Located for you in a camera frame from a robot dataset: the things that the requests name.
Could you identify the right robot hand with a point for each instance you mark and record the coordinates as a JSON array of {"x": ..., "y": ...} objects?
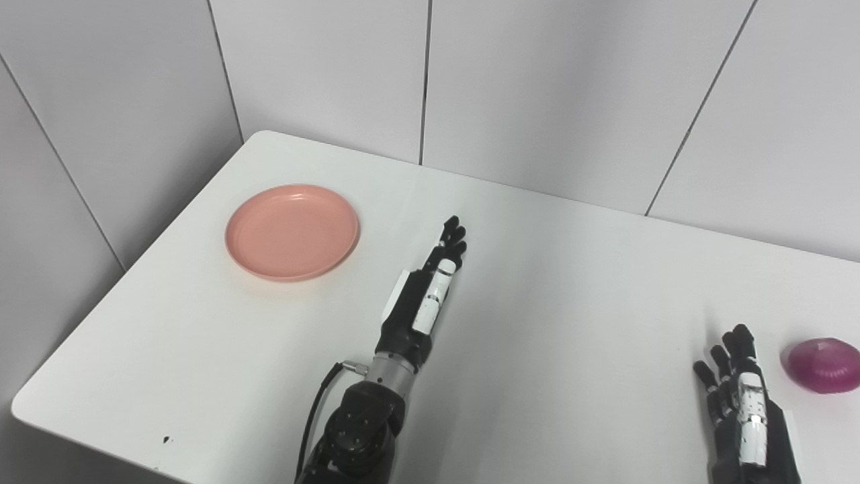
[{"x": 746, "y": 417}]

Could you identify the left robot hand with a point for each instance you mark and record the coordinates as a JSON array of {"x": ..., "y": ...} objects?
[{"x": 420, "y": 309}]

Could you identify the purple red onion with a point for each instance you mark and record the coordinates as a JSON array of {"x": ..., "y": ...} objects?
[{"x": 825, "y": 365}]

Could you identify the pink round plate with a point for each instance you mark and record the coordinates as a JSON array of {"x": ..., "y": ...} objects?
[{"x": 291, "y": 232}]

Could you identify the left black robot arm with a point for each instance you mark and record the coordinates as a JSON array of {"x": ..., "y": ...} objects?
[{"x": 366, "y": 423}]

